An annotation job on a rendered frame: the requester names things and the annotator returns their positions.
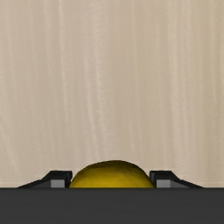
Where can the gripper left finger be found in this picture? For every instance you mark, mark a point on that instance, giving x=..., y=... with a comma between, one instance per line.
x=55, y=178

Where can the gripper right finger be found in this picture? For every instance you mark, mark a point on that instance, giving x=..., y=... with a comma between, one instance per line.
x=166, y=178

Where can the yellow lemon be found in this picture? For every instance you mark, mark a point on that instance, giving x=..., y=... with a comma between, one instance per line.
x=112, y=176

